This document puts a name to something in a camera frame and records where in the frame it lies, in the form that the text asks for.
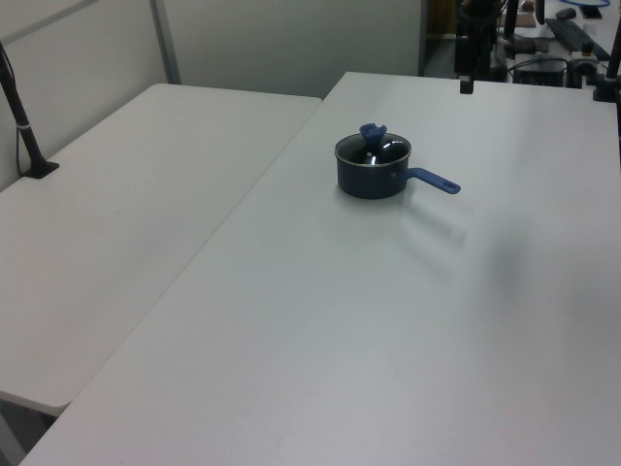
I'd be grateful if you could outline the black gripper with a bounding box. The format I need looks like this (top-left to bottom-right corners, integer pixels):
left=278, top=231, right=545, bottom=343
left=455, top=0, right=501, bottom=95

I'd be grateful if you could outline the glass lid with blue knob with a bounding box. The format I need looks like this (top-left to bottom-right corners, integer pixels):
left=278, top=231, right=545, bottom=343
left=335, top=122, right=412, bottom=168

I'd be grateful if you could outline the thin black pole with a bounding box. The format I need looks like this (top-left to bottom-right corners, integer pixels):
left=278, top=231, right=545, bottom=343
left=502, top=0, right=518, bottom=41

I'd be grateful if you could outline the black electronics box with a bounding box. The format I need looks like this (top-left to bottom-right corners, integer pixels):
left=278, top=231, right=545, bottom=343
left=512, top=56, right=570, bottom=88

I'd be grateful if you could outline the black keyboard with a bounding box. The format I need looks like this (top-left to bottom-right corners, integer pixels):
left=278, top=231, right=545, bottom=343
left=544, top=17, right=610, bottom=55

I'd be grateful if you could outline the black pole with table clamp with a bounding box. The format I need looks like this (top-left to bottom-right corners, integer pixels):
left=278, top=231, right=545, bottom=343
left=591, top=0, right=621, bottom=104

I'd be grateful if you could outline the white side table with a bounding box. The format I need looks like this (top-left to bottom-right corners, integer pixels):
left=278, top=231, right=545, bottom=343
left=0, top=83, right=325, bottom=410

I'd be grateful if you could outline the blue saucepan with handle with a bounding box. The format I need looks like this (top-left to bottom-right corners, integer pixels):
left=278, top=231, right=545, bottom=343
left=334, top=134, right=463, bottom=201

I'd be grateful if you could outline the black camera pole with base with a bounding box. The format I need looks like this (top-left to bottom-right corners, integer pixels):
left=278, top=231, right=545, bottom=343
left=0, top=41, right=61, bottom=182

